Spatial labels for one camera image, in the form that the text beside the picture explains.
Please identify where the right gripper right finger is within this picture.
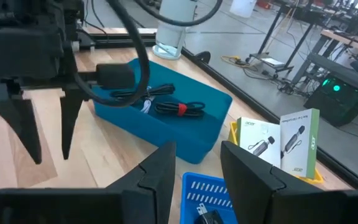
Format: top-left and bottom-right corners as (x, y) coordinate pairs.
(220, 140), (358, 224)

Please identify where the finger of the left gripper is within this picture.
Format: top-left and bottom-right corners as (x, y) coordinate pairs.
(0, 98), (43, 166)
(59, 89), (86, 161)

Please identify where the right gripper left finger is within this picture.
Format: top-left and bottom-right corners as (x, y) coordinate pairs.
(0, 141), (177, 224)

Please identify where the black plug adapter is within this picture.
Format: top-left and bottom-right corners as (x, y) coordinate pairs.
(193, 202), (225, 224)

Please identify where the black cable with red strap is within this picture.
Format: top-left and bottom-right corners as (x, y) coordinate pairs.
(153, 101), (207, 119)

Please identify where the black usb cable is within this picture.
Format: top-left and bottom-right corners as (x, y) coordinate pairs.
(109, 83), (177, 100)

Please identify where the large teal plastic bin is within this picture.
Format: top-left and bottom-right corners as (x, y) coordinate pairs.
(91, 58), (233, 165)

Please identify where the small yellow plastic bin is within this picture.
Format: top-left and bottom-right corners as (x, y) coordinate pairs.
(227, 120), (325, 185)

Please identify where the small blue plastic basket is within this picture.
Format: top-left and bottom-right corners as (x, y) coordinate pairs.
(180, 171), (239, 224)

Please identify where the black computer tower green light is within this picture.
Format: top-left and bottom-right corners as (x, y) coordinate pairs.
(303, 73), (358, 127)

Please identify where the white cylindrical appliance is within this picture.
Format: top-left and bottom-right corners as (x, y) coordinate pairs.
(152, 0), (198, 60)

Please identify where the white bucket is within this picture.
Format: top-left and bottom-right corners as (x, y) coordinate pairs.
(228, 0), (257, 19)

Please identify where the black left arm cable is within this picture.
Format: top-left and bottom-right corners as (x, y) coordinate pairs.
(73, 0), (151, 108)

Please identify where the yellow floor cable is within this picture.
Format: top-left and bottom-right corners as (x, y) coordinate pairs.
(221, 54), (252, 68)

